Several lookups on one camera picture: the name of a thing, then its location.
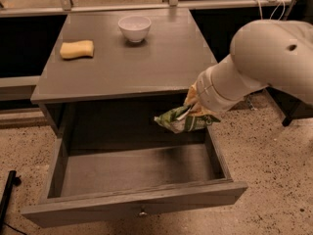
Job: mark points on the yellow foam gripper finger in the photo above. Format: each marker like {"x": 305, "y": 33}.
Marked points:
{"x": 192, "y": 98}
{"x": 198, "y": 110}

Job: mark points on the green jalapeno chip bag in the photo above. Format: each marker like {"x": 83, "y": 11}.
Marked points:
{"x": 177, "y": 120}

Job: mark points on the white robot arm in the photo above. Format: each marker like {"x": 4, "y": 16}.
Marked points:
{"x": 264, "y": 53}

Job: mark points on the open grey top drawer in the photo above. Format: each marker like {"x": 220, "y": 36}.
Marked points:
{"x": 92, "y": 179}

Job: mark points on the grey wooden cabinet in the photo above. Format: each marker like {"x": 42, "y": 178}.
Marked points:
{"x": 169, "y": 59}

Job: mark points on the white ceramic bowl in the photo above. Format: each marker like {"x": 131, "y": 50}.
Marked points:
{"x": 134, "y": 28}

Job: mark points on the yellow sponge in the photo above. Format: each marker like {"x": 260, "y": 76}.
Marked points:
{"x": 72, "y": 50}

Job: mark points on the grey low bench left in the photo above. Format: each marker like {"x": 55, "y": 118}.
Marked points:
{"x": 17, "y": 88}

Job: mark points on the black pole on floor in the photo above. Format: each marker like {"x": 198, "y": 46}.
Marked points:
{"x": 12, "y": 180}

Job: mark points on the grey metal railing frame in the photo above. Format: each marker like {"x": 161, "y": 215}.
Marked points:
{"x": 146, "y": 0}

